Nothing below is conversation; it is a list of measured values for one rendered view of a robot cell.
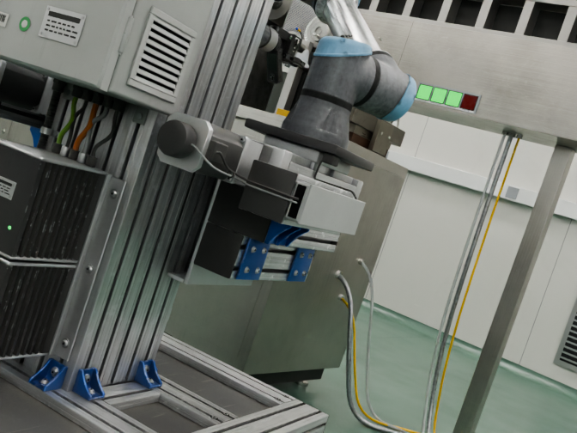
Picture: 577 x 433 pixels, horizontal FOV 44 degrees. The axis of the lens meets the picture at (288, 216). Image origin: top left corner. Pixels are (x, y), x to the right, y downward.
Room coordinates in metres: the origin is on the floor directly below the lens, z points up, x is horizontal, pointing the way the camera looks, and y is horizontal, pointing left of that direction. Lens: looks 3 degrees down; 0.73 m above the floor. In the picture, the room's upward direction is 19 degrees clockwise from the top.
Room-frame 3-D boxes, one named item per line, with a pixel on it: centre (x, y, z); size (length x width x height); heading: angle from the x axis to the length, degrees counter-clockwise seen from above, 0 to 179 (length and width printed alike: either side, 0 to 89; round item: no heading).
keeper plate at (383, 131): (2.56, -0.23, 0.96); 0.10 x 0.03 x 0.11; 146
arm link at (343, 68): (1.56, 0.00, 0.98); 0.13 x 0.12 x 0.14; 126
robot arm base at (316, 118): (1.56, 0.00, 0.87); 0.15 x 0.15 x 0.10
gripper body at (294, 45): (2.31, 0.20, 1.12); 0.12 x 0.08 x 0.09; 146
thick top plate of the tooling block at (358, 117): (2.60, -0.14, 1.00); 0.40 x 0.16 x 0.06; 146
